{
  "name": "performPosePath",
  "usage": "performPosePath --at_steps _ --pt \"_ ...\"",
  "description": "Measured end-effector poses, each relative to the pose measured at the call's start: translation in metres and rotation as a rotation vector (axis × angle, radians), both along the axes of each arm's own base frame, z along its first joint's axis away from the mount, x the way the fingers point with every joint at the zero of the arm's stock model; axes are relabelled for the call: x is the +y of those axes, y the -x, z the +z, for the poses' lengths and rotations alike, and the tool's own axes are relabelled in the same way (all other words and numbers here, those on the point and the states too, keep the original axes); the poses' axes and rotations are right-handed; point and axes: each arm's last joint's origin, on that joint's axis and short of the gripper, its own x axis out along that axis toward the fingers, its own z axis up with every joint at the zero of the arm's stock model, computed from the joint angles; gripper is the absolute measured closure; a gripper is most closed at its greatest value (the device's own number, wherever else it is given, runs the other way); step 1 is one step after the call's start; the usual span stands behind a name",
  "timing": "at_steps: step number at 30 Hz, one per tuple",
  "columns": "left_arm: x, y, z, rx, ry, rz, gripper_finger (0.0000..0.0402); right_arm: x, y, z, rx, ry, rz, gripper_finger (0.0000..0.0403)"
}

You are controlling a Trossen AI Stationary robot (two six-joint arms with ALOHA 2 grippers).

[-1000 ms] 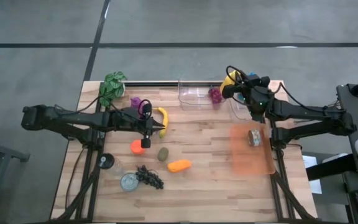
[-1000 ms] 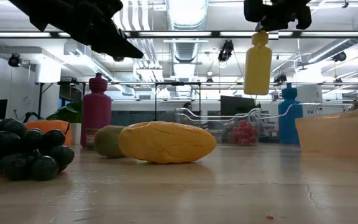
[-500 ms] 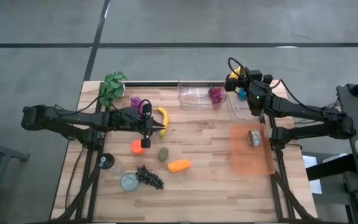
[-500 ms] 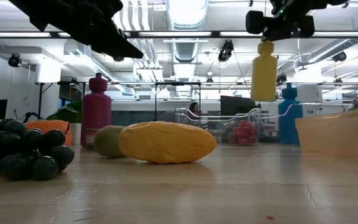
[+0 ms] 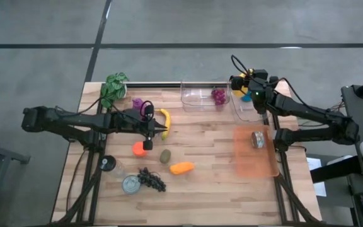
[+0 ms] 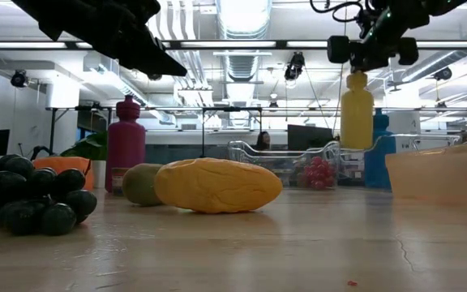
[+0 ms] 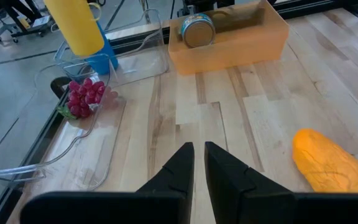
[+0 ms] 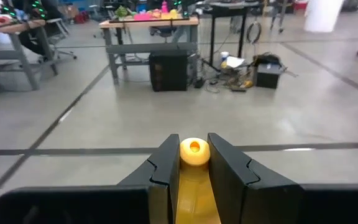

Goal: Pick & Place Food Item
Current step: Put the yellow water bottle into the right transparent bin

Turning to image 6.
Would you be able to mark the person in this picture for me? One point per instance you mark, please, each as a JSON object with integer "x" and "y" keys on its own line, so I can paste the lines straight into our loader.
{"x": 262, "y": 140}

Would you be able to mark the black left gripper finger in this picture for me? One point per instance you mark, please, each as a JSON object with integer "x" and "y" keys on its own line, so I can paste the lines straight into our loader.
{"x": 156, "y": 65}

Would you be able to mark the red toy grape bunch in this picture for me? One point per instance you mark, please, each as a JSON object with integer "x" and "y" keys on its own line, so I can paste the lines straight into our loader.
{"x": 318, "y": 172}

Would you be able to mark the clear plastic bin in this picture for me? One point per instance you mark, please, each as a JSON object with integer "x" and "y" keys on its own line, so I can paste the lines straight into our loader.
{"x": 274, "y": 162}
{"x": 420, "y": 146}

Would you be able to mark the magenta plastic sports bottle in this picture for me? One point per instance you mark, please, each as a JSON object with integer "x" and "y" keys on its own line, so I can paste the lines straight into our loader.
{"x": 125, "y": 138}

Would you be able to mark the black toy grape bunch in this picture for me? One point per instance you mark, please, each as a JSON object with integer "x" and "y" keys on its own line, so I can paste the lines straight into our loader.
{"x": 22, "y": 190}

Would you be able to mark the orange translucent tray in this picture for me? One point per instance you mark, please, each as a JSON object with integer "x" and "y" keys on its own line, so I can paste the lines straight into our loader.
{"x": 440, "y": 174}

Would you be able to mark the black ceiling spotlight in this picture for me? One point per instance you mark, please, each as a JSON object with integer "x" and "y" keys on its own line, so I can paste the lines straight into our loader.
{"x": 18, "y": 78}
{"x": 294, "y": 65}
{"x": 443, "y": 73}

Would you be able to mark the small red scrap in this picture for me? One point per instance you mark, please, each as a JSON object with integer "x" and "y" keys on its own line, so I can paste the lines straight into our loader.
{"x": 352, "y": 283}

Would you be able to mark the orange toy mango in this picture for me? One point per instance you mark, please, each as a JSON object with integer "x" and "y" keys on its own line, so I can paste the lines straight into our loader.
{"x": 217, "y": 186}

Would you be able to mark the black frame background table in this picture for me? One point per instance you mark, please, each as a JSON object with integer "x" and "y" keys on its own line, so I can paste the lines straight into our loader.
{"x": 203, "y": 121}

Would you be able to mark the yellow plastic sports bottle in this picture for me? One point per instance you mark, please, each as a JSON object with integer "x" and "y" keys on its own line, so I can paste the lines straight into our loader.
{"x": 357, "y": 113}

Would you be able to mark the green-brown toy kiwi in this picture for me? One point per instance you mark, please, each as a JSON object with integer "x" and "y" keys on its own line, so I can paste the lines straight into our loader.
{"x": 140, "y": 184}

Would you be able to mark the green plant in white pot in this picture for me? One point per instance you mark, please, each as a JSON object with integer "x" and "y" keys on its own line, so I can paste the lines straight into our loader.
{"x": 89, "y": 148}

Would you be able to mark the orange toy fruit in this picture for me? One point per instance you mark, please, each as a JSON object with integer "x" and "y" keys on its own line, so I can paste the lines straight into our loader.
{"x": 63, "y": 166}

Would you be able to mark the blue plastic sports bottle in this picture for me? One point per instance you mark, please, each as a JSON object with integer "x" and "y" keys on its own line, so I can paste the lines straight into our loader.
{"x": 379, "y": 162}

